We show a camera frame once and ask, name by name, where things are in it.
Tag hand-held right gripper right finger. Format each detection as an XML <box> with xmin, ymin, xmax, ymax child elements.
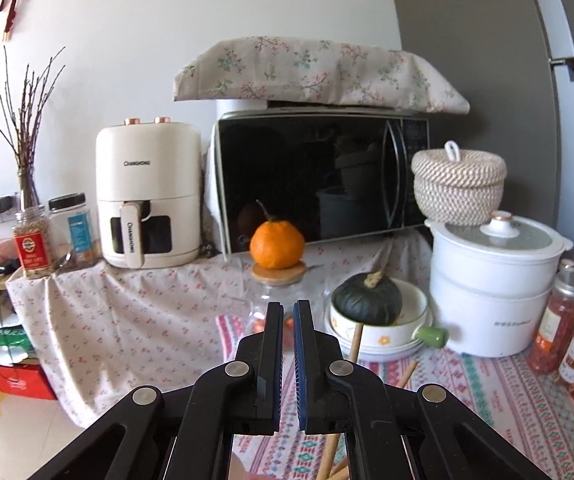
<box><xmin>292</xmin><ymin>300</ymin><xmax>552</xmax><ymax>480</ymax></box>

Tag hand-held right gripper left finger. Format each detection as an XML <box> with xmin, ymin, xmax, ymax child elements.
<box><xmin>27</xmin><ymin>301</ymin><xmax>285</xmax><ymax>480</ymax></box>

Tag person's right hand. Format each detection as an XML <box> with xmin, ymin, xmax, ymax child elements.
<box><xmin>228</xmin><ymin>454</ymin><xmax>268</xmax><ymax>480</ymax></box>

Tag glass jar with wooden lid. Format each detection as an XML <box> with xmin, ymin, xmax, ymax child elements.
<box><xmin>247</xmin><ymin>260</ymin><xmax>328</xmax><ymax>336</ymax></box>

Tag red box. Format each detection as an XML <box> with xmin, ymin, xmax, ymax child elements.
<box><xmin>0</xmin><ymin>362</ymin><xmax>58</xmax><ymax>401</ymax></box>

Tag dark green pumpkin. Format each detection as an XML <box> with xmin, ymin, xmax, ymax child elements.
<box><xmin>331</xmin><ymin>270</ymin><xmax>403</xmax><ymax>326</ymax></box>

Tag green plastic bag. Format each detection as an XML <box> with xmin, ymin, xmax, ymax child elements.
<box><xmin>0</xmin><ymin>327</ymin><xmax>38</xmax><ymax>366</ymax></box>

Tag orange tangerine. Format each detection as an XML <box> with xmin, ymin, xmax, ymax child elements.
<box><xmin>249</xmin><ymin>200</ymin><xmax>305</xmax><ymax>270</ymax></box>

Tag small-flower white cloth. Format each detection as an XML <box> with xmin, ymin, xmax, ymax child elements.
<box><xmin>6</xmin><ymin>232</ymin><xmax>432</xmax><ymax>428</ymax></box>

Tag striped patterned tablecloth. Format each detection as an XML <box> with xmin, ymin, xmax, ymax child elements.
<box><xmin>215</xmin><ymin>315</ymin><xmax>574</xmax><ymax>480</ymax></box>

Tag black microwave oven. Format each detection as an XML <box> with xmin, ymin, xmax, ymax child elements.
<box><xmin>212</xmin><ymin>110</ymin><xmax>430</xmax><ymax>261</ymax></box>

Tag red-label nut jar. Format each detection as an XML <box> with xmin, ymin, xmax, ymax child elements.
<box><xmin>12</xmin><ymin>205</ymin><xmax>58</xmax><ymax>278</ymax></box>

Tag white electric cooking pot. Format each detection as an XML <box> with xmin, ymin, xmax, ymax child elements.
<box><xmin>424</xmin><ymin>210</ymin><xmax>574</xmax><ymax>358</ymax></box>

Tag blue-label plastic jar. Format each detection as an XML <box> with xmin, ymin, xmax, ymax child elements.
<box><xmin>48</xmin><ymin>192</ymin><xmax>100</xmax><ymax>266</ymax></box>

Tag cream air fryer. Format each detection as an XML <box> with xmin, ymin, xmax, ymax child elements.
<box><xmin>96</xmin><ymin>117</ymin><xmax>203</xmax><ymax>268</ymax></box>

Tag woven lidded basket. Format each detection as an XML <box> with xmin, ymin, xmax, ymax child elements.
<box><xmin>411</xmin><ymin>141</ymin><xmax>508</xmax><ymax>226</ymax></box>

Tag glass vase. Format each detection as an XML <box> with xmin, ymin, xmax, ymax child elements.
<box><xmin>20</xmin><ymin>170</ymin><xmax>43</xmax><ymax>211</ymax></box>

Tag tall jar of red snacks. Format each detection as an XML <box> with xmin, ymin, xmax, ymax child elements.
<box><xmin>527</xmin><ymin>259</ymin><xmax>574</xmax><ymax>375</ymax></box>

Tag floral branch-print cloth cover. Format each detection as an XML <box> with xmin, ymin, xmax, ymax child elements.
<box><xmin>173</xmin><ymin>36</ymin><xmax>470</xmax><ymax>113</ymax></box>

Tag dried bare branches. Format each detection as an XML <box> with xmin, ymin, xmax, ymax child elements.
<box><xmin>0</xmin><ymin>47</ymin><xmax>65</xmax><ymax>206</ymax></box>

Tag grey refrigerator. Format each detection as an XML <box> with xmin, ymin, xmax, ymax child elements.
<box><xmin>387</xmin><ymin>0</ymin><xmax>574</xmax><ymax>281</ymax></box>

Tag white pan with green handle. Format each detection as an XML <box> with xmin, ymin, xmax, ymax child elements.
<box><xmin>329</xmin><ymin>280</ymin><xmax>450</xmax><ymax>361</ymax></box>

